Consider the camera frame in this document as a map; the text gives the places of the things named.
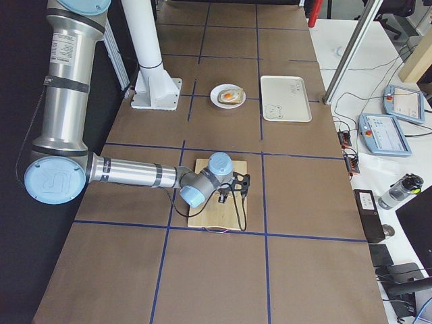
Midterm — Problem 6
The orange circuit board lower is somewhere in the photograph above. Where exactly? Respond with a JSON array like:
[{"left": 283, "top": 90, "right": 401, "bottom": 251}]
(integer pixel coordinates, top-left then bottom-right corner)
[{"left": 344, "top": 154, "right": 360, "bottom": 176}]

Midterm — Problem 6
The black monitor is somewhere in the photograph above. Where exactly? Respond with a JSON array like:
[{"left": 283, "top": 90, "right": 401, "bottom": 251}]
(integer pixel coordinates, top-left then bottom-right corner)
[{"left": 396, "top": 188, "right": 431, "bottom": 274}]

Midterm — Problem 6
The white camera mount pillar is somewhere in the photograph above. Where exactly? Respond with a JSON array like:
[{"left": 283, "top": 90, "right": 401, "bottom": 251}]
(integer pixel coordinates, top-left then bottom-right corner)
[{"left": 121, "top": 0, "right": 182, "bottom": 111}]

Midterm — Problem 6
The teach pendant near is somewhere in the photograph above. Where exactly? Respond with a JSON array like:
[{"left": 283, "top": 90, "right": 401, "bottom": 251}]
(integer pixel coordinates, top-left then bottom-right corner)
[{"left": 358, "top": 113, "right": 412, "bottom": 157}]

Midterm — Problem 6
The black power box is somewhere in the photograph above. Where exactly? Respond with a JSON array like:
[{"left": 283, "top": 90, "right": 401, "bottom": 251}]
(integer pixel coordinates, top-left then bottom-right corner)
[{"left": 353, "top": 189, "right": 385, "bottom": 244}]

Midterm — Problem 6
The orange circuit board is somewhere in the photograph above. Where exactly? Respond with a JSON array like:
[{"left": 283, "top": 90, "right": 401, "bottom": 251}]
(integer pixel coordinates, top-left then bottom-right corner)
[
  {"left": 344, "top": 154, "right": 360, "bottom": 176},
  {"left": 337, "top": 131, "right": 352, "bottom": 149}
]

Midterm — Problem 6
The cream bear tray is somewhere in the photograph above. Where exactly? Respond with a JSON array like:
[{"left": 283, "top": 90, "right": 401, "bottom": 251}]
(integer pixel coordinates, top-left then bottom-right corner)
[{"left": 260, "top": 76, "right": 312, "bottom": 123}]

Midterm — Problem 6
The teach pendant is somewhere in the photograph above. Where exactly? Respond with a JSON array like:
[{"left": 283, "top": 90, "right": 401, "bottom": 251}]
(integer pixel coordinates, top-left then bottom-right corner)
[
  {"left": 383, "top": 84, "right": 425, "bottom": 124},
  {"left": 358, "top": 113, "right": 412, "bottom": 157}
]

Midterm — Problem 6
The teach pendant far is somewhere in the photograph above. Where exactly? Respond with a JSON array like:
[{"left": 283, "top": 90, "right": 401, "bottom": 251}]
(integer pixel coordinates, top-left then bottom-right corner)
[{"left": 383, "top": 84, "right": 425, "bottom": 124}]

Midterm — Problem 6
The white round plate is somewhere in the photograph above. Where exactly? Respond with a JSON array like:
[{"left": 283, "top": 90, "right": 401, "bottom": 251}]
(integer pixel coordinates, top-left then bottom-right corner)
[{"left": 210, "top": 84, "right": 246, "bottom": 109}]

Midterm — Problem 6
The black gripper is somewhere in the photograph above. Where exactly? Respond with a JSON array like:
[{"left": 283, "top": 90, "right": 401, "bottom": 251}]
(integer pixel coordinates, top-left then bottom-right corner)
[{"left": 217, "top": 187, "right": 231, "bottom": 203}]

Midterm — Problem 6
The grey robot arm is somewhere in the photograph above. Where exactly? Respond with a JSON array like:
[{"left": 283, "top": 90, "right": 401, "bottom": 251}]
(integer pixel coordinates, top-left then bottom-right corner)
[{"left": 24, "top": 1, "right": 234, "bottom": 207}]

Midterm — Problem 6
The clear water bottle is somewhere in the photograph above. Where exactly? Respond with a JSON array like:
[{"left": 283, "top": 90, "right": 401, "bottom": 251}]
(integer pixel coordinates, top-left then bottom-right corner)
[{"left": 378, "top": 173, "right": 424, "bottom": 210}]

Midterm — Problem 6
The bread with fried egg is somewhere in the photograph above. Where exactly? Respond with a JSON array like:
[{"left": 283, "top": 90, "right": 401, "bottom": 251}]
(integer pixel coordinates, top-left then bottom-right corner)
[{"left": 217, "top": 88, "right": 244, "bottom": 105}]

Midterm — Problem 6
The wooden cutting board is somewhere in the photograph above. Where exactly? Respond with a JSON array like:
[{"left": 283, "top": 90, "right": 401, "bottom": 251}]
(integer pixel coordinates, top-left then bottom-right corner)
[{"left": 187, "top": 159, "right": 248, "bottom": 232}]

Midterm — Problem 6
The orange circuit board upper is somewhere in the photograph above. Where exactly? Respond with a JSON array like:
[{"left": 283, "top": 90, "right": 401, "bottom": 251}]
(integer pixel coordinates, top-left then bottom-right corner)
[{"left": 337, "top": 131, "right": 352, "bottom": 149}]

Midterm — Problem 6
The aluminium frame post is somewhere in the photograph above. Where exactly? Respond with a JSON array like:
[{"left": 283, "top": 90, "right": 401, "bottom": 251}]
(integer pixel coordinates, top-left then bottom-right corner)
[{"left": 323, "top": 0, "right": 383, "bottom": 105}]

